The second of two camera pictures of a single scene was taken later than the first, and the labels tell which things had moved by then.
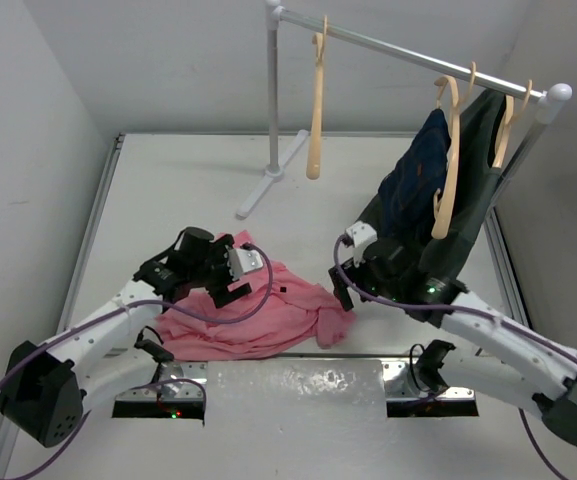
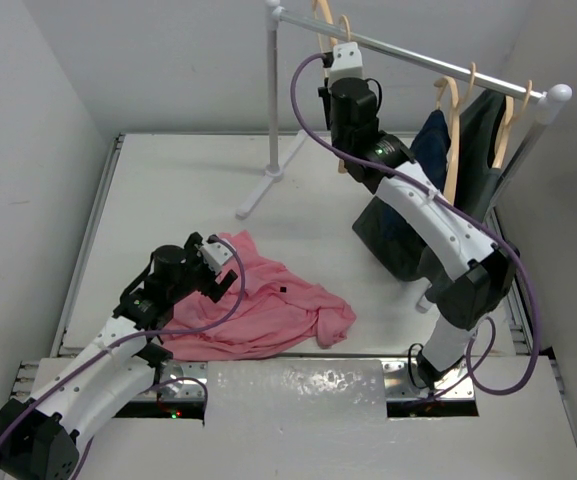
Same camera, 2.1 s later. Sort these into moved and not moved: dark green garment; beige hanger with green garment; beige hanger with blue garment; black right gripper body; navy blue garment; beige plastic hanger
Moved: black right gripper body; beige plastic hanger
Not moved: beige hanger with green garment; dark green garment; beige hanger with blue garment; navy blue garment
